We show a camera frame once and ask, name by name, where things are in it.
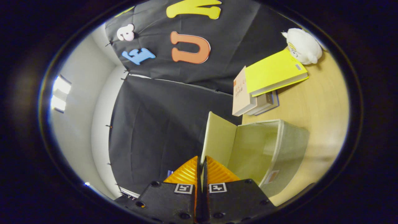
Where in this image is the yellow book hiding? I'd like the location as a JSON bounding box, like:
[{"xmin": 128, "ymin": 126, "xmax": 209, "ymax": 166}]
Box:
[{"xmin": 245, "ymin": 49, "xmax": 309, "ymax": 97}]

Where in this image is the white plush toy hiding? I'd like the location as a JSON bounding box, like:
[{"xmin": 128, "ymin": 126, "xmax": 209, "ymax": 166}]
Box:
[{"xmin": 281, "ymin": 28, "xmax": 324, "ymax": 65}]

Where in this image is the pale green fabric storage box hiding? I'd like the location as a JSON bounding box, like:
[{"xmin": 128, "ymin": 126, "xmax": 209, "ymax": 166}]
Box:
[{"xmin": 200, "ymin": 111, "xmax": 310, "ymax": 198}]

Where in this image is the ceiling light panel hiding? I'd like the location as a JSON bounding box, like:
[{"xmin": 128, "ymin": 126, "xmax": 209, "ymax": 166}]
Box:
[{"xmin": 51, "ymin": 75, "xmax": 72, "ymax": 113}]

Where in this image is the grey book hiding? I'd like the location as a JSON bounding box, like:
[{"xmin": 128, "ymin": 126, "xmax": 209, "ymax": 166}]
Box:
[{"xmin": 255, "ymin": 90, "xmax": 279, "ymax": 116}]

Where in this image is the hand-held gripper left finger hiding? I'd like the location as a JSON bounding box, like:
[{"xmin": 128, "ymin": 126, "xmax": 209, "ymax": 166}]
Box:
[{"xmin": 129, "ymin": 156, "xmax": 199, "ymax": 223}]

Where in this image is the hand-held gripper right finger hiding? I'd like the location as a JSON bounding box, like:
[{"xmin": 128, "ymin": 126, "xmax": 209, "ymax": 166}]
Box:
[{"xmin": 202, "ymin": 156, "xmax": 277, "ymax": 223}]

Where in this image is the black backdrop cloth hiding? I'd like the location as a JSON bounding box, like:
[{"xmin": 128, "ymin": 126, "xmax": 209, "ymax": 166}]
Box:
[{"xmin": 105, "ymin": 0, "xmax": 300, "ymax": 199}]

